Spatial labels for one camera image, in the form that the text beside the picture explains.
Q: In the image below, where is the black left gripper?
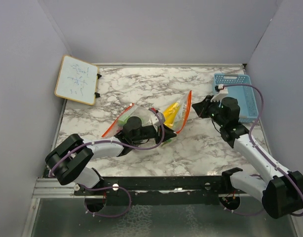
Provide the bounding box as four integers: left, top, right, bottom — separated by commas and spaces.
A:
132, 123, 177, 145

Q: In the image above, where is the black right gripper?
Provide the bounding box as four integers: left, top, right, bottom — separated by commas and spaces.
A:
192, 95, 226, 127

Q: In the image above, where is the yellow fake banana bunch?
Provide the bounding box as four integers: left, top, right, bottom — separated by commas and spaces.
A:
163, 101, 183, 128

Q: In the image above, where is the clear zip top bag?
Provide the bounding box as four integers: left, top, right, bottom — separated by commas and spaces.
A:
102, 90, 192, 147

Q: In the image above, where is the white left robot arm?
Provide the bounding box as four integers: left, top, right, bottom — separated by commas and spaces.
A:
45, 116, 177, 195

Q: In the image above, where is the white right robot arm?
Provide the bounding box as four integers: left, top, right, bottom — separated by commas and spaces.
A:
192, 96, 303, 219

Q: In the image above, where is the green fake vegetable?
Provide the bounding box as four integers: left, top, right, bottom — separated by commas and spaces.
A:
117, 114, 130, 127

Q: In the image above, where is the light blue plastic basket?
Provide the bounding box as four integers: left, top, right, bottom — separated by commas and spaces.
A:
212, 73, 259, 123

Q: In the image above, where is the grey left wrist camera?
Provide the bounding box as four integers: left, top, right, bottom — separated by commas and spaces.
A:
149, 108, 165, 127

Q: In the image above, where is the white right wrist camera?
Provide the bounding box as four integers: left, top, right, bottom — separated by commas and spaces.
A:
211, 84, 228, 102

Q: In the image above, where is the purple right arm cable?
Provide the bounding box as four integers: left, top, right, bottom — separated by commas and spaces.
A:
223, 83, 303, 217

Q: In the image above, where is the black metal base rail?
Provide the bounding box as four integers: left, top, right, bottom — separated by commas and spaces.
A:
75, 175, 243, 206

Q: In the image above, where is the small whiteboard with wooden frame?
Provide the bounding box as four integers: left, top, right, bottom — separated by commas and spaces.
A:
54, 55, 99, 105

